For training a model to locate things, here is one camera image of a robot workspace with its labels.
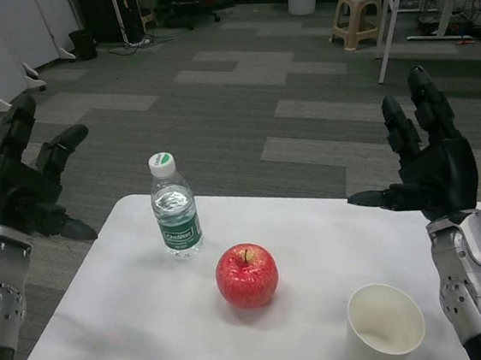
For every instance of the wooden stool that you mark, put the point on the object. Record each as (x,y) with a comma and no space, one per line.
(146,9)

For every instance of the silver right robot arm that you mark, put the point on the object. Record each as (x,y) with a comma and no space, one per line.
(473,263)

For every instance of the black trash bin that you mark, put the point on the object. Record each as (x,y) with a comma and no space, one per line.
(83,46)

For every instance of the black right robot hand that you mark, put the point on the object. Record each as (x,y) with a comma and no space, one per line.
(446,175)

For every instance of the black cabinet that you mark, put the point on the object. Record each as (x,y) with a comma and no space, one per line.
(98,14)

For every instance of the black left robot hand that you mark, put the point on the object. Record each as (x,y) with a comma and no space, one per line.
(9,191)

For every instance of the red apple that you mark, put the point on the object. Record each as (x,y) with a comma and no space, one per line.
(247,280)

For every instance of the clear water bottle green label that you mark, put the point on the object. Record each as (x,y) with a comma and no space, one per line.
(175,212)

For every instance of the black office chair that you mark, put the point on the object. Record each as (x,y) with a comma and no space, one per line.
(188,7)

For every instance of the white paper cup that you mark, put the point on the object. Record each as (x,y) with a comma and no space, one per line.
(384,319)

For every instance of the white power strip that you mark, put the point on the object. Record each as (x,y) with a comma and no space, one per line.
(140,41)

